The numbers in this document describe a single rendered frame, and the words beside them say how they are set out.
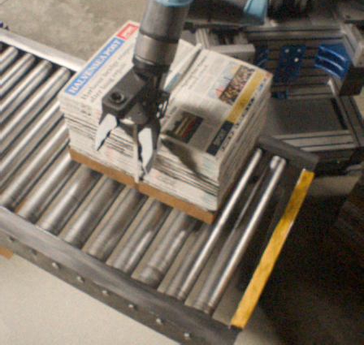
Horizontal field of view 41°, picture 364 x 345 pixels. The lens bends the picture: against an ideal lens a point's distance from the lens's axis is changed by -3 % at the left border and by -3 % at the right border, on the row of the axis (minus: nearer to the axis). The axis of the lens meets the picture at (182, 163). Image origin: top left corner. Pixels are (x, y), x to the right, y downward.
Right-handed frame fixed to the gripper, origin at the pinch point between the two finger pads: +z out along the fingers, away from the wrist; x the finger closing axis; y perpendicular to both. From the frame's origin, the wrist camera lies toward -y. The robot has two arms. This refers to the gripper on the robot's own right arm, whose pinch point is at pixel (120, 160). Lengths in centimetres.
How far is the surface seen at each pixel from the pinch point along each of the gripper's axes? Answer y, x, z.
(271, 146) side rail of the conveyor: 41.1, -21.2, 0.0
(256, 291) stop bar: 7.6, -32.9, 18.3
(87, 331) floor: 44, 15, 92
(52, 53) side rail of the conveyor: 42, 48, -1
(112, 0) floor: 186, 111, 4
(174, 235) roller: 12.3, -11.5, 17.7
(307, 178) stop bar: 34.8, -32.7, 1.5
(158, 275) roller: 4.1, -13.0, 23.4
